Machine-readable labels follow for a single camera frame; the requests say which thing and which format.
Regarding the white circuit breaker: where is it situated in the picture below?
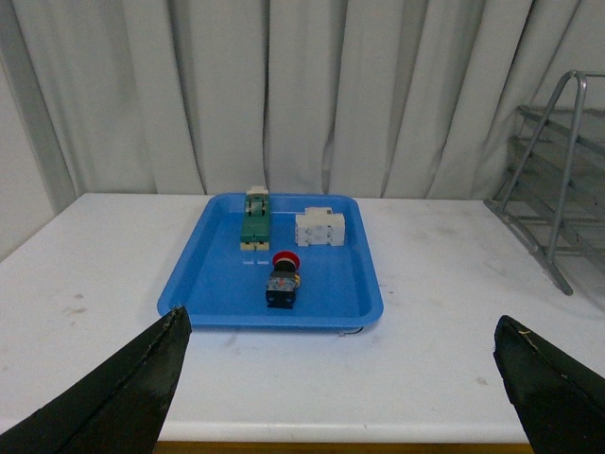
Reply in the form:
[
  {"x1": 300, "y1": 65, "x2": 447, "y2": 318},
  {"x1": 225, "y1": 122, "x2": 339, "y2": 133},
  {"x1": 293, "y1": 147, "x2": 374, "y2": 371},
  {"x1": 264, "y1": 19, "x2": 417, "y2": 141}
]
[{"x1": 295, "y1": 207, "x2": 346, "y2": 247}]

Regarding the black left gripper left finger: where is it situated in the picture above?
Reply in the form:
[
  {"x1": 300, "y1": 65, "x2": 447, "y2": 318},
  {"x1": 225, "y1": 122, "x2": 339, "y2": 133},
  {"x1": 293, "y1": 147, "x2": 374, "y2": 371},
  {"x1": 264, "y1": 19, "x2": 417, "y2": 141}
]
[{"x1": 1, "y1": 307, "x2": 192, "y2": 453}]

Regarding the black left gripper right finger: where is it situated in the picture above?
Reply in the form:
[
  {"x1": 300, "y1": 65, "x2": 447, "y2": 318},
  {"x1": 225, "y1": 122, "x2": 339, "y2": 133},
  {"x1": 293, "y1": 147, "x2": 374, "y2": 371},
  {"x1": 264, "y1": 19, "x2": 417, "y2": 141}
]
[{"x1": 493, "y1": 315, "x2": 604, "y2": 453}]

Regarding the white curtain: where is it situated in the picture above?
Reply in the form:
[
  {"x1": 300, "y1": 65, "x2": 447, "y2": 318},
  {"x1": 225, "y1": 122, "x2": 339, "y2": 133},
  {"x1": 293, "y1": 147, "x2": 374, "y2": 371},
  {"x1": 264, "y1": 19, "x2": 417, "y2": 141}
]
[{"x1": 1, "y1": 1, "x2": 604, "y2": 255}]

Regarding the green knife switch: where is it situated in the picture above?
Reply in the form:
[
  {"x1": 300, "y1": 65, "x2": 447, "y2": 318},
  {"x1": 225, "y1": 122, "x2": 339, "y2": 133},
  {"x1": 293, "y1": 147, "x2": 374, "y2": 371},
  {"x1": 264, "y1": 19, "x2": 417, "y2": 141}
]
[{"x1": 240, "y1": 186, "x2": 270, "y2": 251}]

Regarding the silver mesh rack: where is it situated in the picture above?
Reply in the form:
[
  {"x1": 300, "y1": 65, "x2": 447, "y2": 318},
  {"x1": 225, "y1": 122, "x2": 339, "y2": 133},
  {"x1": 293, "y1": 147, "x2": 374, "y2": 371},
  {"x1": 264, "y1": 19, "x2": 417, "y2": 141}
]
[{"x1": 484, "y1": 70, "x2": 604, "y2": 295}]

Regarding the red emergency stop button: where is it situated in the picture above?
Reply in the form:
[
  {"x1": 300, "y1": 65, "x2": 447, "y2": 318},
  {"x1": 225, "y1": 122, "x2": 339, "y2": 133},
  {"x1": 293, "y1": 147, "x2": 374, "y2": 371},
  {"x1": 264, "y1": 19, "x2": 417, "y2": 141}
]
[{"x1": 266, "y1": 251, "x2": 301, "y2": 309}]

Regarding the blue plastic tray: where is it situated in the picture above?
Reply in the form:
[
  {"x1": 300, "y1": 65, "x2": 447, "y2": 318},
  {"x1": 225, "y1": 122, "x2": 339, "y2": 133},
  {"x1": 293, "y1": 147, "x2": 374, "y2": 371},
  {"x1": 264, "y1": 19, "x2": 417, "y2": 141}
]
[{"x1": 158, "y1": 193, "x2": 384, "y2": 331}]

